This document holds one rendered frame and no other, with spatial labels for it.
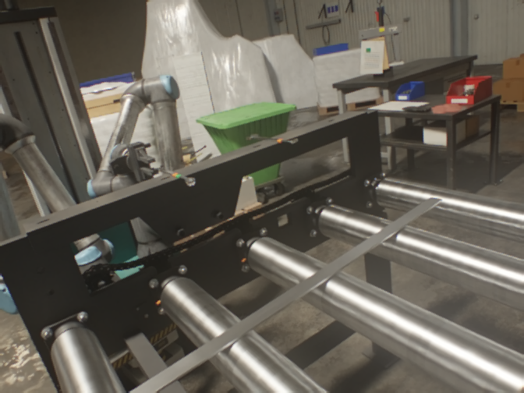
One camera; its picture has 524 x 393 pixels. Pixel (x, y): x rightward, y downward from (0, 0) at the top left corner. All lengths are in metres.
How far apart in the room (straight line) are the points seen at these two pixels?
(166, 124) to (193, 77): 2.95
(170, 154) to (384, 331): 1.33
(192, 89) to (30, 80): 3.06
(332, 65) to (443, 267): 6.91
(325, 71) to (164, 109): 6.10
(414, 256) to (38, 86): 1.63
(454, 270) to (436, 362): 0.33
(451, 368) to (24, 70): 1.84
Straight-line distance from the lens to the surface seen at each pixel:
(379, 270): 1.82
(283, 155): 1.34
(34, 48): 2.05
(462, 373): 0.85
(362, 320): 0.95
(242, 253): 1.32
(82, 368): 0.99
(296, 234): 1.46
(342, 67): 7.88
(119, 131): 1.87
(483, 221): 1.39
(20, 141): 1.63
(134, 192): 1.13
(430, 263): 1.16
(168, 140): 1.95
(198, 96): 4.89
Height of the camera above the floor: 1.47
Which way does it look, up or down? 22 degrees down
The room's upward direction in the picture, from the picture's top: 11 degrees counter-clockwise
